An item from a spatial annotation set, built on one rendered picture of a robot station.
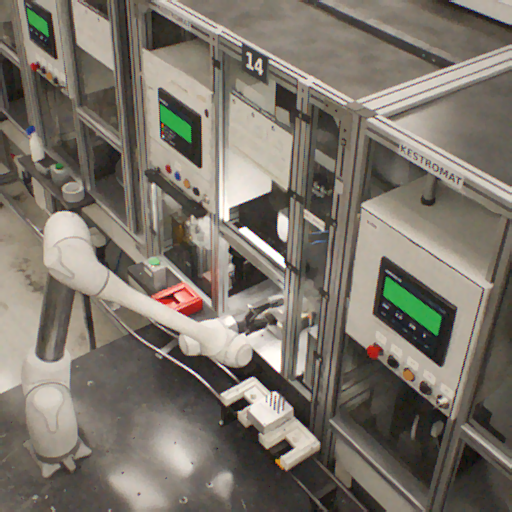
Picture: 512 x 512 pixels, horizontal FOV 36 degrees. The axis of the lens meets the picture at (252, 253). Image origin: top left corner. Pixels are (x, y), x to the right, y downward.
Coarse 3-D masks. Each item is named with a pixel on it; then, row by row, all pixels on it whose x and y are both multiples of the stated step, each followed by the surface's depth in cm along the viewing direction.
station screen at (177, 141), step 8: (160, 104) 273; (168, 104) 269; (176, 112) 266; (160, 120) 277; (184, 120) 263; (160, 128) 279; (168, 128) 275; (160, 136) 282; (168, 136) 277; (176, 136) 272; (176, 144) 274; (184, 144) 269; (184, 152) 271; (192, 152) 267; (192, 160) 269
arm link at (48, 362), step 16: (48, 224) 251; (64, 224) 247; (80, 224) 250; (48, 240) 246; (48, 272) 257; (48, 288) 259; (64, 288) 258; (48, 304) 261; (64, 304) 262; (48, 320) 265; (64, 320) 266; (48, 336) 268; (64, 336) 271; (32, 352) 277; (48, 352) 272; (64, 352) 280; (32, 368) 274; (48, 368) 274; (64, 368) 277; (32, 384) 275; (64, 384) 278
